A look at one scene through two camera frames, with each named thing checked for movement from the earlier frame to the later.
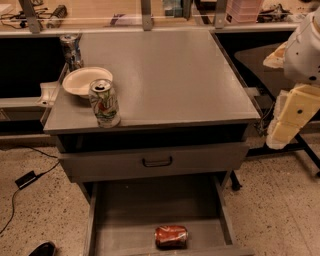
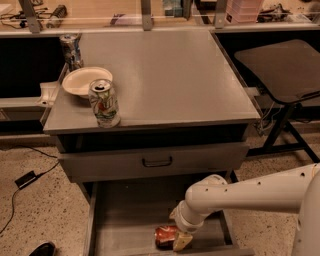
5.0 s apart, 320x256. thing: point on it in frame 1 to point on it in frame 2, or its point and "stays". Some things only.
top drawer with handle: x=86 y=166 stays
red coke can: x=171 y=237 stays
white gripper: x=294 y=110 to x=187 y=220
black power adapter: x=27 y=179 stays
